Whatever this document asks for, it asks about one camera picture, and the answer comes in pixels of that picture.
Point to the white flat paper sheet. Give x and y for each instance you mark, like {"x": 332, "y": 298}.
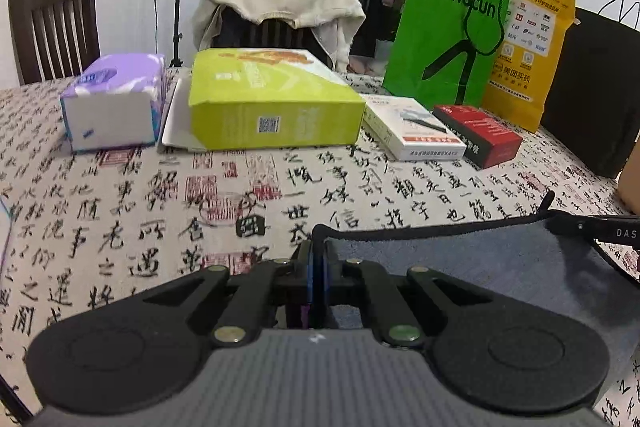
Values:
{"x": 177, "y": 131}

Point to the yellow paper bag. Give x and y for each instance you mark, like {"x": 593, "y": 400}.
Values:
{"x": 524, "y": 68}

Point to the white purple tissue box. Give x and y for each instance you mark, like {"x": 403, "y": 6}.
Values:
{"x": 117, "y": 101}

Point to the yellow-green cardboard box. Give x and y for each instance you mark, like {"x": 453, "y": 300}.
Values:
{"x": 241, "y": 99}

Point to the black paper bag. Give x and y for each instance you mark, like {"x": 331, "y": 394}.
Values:
{"x": 592, "y": 107}

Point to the green mucun paper bag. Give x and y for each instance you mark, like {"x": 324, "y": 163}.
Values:
{"x": 444, "y": 50}

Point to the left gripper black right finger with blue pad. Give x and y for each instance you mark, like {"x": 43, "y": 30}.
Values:
{"x": 493, "y": 351}

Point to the purple and grey towel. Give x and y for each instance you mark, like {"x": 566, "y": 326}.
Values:
{"x": 517, "y": 257}

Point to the beige hard carry case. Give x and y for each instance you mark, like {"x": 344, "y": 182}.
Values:
{"x": 629, "y": 184}

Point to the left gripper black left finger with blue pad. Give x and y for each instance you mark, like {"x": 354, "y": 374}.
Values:
{"x": 140, "y": 350}

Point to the red and black box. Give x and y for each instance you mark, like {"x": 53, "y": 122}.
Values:
{"x": 488, "y": 143}

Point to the dark wooden chair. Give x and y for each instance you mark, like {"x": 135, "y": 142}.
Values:
{"x": 53, "y": 39}
{"x": 237, "y": 32}

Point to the white flat box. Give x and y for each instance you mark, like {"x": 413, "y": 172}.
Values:
{"x": 409, "y": 131}

